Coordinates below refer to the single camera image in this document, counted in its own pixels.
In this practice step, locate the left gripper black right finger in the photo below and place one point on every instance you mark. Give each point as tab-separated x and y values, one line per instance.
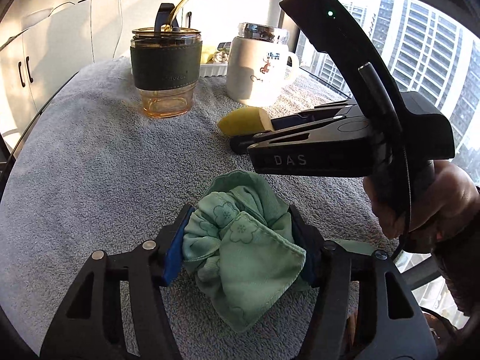
390	324

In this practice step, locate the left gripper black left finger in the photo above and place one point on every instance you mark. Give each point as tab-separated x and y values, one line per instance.
114	307

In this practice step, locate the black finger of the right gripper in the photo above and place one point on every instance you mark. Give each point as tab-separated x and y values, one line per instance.
332	136
323	111

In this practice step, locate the yellow oval sponge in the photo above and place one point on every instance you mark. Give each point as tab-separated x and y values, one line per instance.
245	121

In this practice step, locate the green flower cloth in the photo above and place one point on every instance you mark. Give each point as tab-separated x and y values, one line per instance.
239	246

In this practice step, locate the person's right hand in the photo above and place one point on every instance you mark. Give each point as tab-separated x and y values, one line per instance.
449	208

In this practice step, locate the white ceramic mug steel lid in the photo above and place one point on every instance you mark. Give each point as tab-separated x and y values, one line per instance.
260	65

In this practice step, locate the white plastic tray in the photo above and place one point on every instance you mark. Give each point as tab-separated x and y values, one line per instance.
214	61

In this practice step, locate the amber glass cup green sleeve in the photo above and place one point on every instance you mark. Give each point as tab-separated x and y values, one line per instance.
165	63

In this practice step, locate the grey towel table cover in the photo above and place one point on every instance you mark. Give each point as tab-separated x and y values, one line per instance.
97	174

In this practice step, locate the white cabinet with black handles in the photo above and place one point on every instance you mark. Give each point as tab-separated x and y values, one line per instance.
36	63

